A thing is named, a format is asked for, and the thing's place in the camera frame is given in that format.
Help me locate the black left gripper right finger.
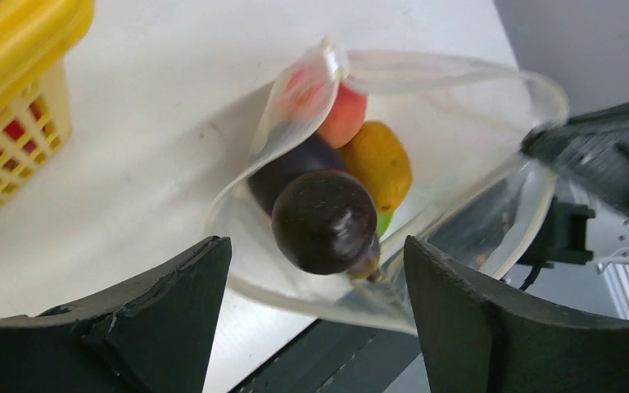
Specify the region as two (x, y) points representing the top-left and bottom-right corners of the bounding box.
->
(403, 237), (629, 392)

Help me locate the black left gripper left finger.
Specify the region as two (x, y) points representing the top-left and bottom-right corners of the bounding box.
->
(0, 236), (232, 392)

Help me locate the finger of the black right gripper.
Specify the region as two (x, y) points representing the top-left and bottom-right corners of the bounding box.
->
(521, 102), (629, 218)

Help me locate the brown toy potato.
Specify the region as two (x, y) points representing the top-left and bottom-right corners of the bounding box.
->
(337, 120), (413, 215)

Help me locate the clear zip top bag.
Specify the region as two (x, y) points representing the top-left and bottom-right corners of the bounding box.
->
(205, 41), (569, 334)

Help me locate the purple toy eggplant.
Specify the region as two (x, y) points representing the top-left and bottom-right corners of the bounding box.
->
(247, 135), (379, 280)

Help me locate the orange toy peach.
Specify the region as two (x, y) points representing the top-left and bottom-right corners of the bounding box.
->
(285, 69), (368, 149)

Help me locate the yellow plastic shopping basket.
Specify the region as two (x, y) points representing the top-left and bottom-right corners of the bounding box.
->
(0, 0), (94, 208)

